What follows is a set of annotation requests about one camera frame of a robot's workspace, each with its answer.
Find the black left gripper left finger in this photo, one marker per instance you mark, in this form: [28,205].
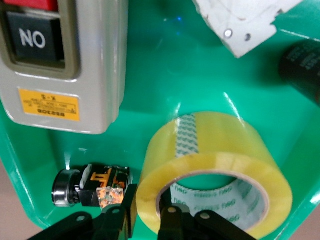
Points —
[130,215]

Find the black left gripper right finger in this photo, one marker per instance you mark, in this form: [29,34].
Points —
[175,225]

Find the yellow clear tape roll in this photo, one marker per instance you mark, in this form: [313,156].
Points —
[225,140]

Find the green plastic tray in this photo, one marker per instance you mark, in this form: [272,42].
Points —
[175,82]

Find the small black push-button component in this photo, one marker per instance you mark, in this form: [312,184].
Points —
[87,185]

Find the black cylindrical capacitor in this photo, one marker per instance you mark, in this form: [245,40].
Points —
[302,67]

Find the white circuit breaker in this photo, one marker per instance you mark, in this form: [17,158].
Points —
[240,22]

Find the grey push-button switch box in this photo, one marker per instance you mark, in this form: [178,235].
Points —
[97,75]

